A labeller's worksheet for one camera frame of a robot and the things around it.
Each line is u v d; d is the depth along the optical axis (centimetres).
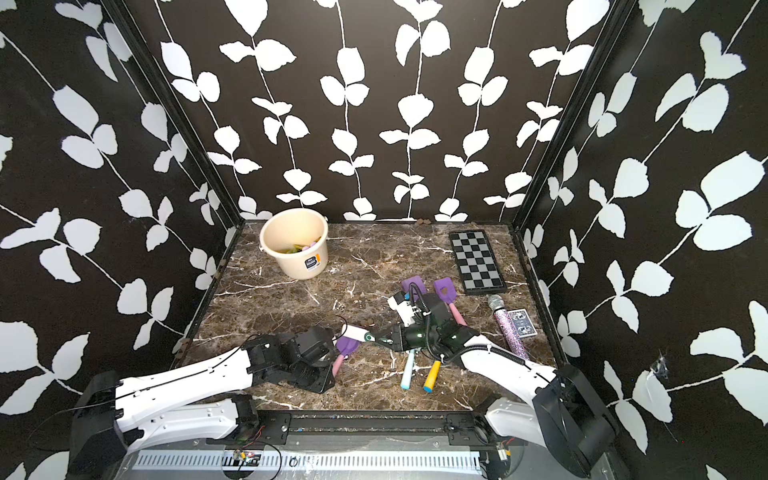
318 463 70
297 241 111
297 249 107
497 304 95
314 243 90
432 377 81
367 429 75
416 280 101
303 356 58
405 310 75
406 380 80
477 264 105
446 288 99
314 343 59
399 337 70
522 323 92
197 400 49
